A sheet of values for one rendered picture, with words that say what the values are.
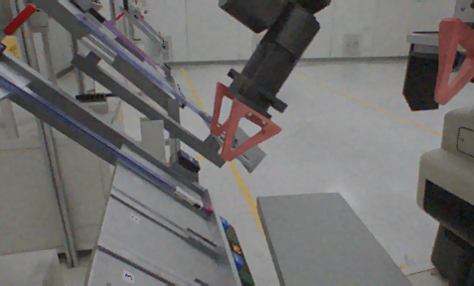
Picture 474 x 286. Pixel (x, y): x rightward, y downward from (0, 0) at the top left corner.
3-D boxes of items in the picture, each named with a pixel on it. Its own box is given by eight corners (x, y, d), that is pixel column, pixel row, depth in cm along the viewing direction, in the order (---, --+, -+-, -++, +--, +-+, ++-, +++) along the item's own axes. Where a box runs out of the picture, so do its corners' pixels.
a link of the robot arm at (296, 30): (333, 24, 42) (311, 20, 47) (293, -11, 39) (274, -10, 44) (301, 71, 43) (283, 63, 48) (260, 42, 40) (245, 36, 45)
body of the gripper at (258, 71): (238, 91, 40) (273, 37, 38) (224, 77, 49) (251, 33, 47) (281, 118, 42) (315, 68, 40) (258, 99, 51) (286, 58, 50)
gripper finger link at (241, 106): (204, 154, 39) (247, 85, 37) (198, 134, 46) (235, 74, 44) (250, 178, 42) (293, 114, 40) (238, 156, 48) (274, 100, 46)
